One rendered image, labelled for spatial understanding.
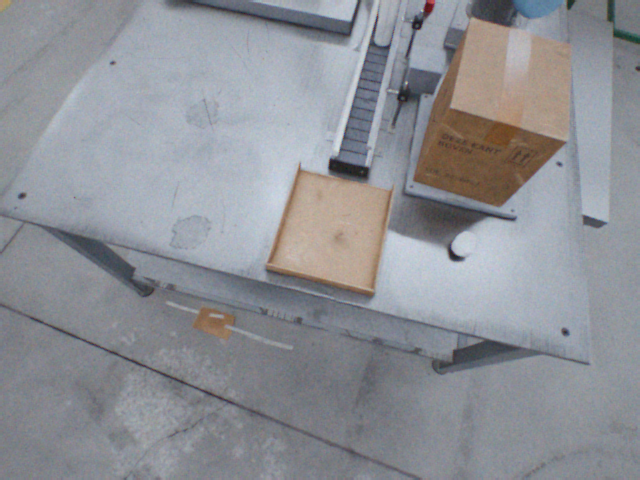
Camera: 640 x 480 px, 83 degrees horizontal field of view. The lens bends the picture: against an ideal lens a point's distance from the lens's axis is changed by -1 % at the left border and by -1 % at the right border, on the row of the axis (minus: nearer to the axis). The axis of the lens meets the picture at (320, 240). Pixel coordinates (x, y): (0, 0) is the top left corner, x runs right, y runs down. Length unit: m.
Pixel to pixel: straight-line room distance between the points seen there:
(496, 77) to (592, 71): 0.75
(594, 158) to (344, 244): 0.81
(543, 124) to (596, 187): 0.46
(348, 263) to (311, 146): 0.36
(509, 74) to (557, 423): 1.49
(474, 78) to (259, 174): 0.56
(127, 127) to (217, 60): 0.35
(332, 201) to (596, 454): 1.59
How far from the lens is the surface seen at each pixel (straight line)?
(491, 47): 0.99
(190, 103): 1.20
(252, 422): 1.67
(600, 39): 1.79
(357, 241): 0.92
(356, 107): 1.10
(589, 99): 1.52
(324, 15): 1.39
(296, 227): 0.92
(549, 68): 1.01
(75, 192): 1.13
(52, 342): 1.99
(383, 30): 1.27
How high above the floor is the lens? 1.66
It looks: 66 degrees down
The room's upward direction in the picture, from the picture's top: 7 degrees clockwise
